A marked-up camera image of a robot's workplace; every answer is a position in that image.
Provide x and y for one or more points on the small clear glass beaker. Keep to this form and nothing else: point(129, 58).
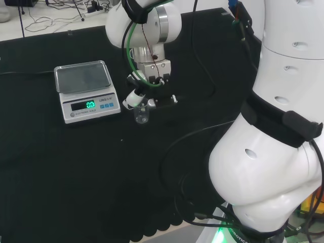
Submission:
point(141, 117)

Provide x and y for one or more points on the clear cloth clip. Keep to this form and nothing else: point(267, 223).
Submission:
point(224, 14)
point(69, 32)

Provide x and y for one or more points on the black bench cloth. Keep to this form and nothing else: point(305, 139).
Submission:
point(76, 164)

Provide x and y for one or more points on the white electronic balance, steel pan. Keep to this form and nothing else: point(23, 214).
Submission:
point(83, 78)

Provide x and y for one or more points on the white power strip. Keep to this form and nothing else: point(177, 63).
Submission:
point(95, 10)

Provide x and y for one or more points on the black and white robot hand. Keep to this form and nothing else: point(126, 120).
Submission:
point(162, 97)

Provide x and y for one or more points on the black stand pole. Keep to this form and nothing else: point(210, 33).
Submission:
point(21, 20)

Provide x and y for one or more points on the black tripod leg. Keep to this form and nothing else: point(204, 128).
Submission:
point(81, 11)

